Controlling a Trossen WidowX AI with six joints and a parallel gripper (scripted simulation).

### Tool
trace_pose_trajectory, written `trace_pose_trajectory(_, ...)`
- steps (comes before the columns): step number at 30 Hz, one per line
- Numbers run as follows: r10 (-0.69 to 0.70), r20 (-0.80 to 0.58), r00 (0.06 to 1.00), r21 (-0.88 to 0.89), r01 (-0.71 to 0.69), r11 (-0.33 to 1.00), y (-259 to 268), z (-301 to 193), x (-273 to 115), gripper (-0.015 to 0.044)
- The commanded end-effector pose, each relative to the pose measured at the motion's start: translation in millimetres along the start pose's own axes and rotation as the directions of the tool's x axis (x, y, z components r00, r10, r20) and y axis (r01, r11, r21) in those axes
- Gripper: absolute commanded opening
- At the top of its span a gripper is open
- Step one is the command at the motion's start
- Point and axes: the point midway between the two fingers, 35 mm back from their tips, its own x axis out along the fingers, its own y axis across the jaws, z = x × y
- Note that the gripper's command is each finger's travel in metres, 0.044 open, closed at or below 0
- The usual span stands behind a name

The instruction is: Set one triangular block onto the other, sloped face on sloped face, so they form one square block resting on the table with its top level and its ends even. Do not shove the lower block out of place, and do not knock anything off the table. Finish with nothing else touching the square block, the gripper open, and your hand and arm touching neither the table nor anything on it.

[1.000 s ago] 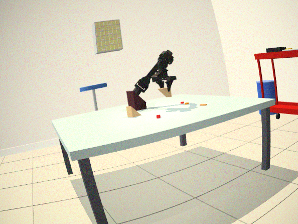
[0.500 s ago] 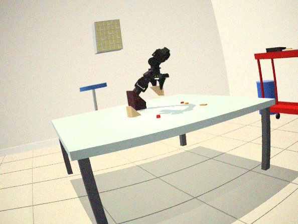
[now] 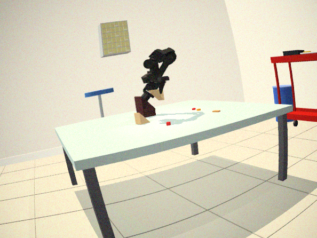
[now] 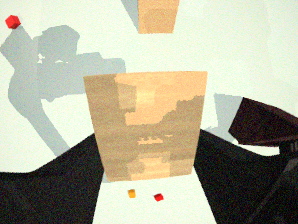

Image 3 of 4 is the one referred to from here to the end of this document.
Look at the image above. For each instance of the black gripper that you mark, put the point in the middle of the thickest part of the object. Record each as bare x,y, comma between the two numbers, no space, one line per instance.
161,80

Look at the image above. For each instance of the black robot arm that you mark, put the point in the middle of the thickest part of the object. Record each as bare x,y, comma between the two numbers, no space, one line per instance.
167,56

